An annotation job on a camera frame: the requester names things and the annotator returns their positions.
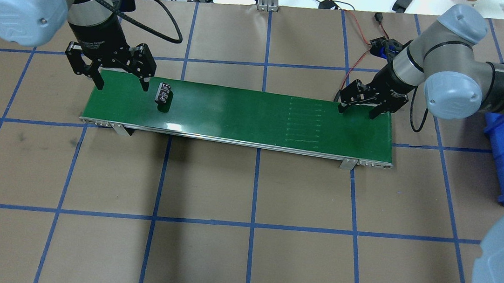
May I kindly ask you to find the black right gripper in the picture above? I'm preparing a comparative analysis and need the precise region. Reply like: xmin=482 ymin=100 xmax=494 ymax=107
xmin=336 ymin=79 xmax=409 ymax=120

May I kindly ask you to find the black cylindrical capacitor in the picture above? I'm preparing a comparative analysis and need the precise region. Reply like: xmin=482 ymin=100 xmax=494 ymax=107
xmin=154 ymin=82 xmax=174 ymax=113

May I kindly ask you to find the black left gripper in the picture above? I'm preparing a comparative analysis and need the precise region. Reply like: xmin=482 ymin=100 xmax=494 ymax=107
xmin=65 ymin=40 xmax=157 ymax=92

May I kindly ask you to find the green conveyor belt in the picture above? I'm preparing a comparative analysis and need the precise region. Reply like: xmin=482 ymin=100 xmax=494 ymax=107
xmin=80 ymin=70 xmax=393 ymax=169

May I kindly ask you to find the red black conveyor cable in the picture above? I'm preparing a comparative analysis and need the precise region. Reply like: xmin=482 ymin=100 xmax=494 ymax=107
xmin=337 ymin=10 xmax=393 ymax=95

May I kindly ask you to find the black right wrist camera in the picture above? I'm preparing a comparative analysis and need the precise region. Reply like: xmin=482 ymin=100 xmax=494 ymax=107
xmin=369 ymin=37 xmax=405 ymax=63

